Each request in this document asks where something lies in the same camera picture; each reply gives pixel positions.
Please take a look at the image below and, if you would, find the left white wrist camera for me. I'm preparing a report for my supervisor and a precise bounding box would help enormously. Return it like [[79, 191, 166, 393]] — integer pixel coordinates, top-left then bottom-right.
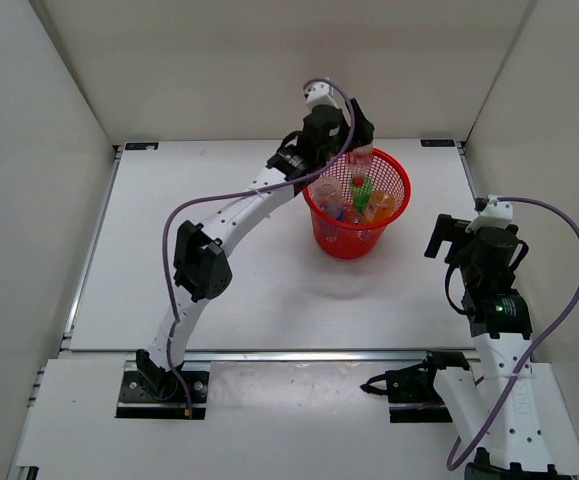
[[303, 78, 339, 110]]

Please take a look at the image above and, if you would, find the blue label clear bottle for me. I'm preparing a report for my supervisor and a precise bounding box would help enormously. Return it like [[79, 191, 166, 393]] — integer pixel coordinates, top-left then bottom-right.
[[311, 176, 344, 221]]

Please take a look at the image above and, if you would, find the clear ribbed water bottle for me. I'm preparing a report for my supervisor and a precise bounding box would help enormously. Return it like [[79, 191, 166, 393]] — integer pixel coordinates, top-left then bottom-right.
[[342, 205, 371, 242]]

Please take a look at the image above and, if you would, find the left black corner label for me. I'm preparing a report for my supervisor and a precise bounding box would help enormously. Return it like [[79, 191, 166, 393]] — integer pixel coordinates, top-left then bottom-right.
[[124, 142, 159, 151]]

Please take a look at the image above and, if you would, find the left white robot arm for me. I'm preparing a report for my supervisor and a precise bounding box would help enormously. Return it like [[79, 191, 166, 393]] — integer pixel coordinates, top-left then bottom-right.
[[136, 99, 374, 401]]

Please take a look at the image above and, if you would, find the red plastic mesh bin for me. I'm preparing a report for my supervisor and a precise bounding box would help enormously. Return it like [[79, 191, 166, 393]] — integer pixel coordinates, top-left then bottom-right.
[[303, 148, 411, 260]]

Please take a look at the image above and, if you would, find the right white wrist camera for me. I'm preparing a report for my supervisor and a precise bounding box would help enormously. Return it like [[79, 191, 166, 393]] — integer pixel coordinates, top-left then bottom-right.
[[469, 195, 513, 232]]

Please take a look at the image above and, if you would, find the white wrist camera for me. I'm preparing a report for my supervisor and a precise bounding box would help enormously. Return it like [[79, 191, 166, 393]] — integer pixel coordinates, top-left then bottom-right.
[[303, 78, 339, 110], [469, 195, 513, 232]]

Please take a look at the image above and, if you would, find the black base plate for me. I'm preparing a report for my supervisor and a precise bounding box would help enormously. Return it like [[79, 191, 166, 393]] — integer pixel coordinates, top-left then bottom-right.
[[115, 362, 210, 420], [360, 364, 452, 424]]

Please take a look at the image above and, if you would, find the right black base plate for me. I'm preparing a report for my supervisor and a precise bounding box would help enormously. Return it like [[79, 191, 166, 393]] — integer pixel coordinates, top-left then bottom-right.
[[360, 364, 452, 424]]

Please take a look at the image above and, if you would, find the green soda bottle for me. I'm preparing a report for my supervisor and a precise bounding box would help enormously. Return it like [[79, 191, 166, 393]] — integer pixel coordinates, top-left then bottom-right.
[[349, 175, 373, 213]]

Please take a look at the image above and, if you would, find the red label clear bottle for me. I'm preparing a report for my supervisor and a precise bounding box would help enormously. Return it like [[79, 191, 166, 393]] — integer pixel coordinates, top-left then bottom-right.
[[346, 144, 373, 187]]

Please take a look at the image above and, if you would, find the black corner label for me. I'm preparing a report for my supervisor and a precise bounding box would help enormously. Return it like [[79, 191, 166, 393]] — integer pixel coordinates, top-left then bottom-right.
[[124, 142, 159, 151], [420, 139, 455, 148]]

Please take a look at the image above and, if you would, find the aluminium table rail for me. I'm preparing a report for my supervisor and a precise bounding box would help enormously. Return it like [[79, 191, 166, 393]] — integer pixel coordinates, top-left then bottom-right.
[[62, 140, 474, 361]]

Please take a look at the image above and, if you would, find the right black corner label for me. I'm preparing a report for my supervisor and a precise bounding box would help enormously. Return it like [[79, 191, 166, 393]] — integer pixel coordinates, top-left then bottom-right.
[[420, 139, 455, 148]]

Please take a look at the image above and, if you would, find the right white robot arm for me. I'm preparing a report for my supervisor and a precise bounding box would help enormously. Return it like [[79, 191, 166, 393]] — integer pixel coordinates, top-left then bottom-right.
[[361, 214, 562, 479]]

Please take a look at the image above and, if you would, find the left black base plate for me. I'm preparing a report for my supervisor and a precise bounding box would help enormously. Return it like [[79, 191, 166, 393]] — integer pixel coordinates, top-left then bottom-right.
[[115, 362, 210, 420]]

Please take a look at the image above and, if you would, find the orange juice bottle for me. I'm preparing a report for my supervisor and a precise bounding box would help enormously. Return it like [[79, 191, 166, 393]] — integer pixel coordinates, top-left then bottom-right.
[[363, 190, 396, 223]]

